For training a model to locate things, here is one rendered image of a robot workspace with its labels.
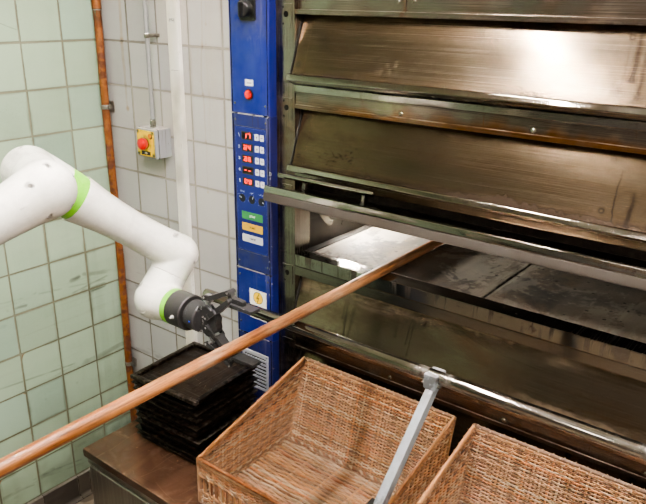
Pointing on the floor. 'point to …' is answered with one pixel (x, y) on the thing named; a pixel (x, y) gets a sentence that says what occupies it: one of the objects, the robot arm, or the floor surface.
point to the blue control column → (242, 41)
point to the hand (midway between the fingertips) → (252, 337)
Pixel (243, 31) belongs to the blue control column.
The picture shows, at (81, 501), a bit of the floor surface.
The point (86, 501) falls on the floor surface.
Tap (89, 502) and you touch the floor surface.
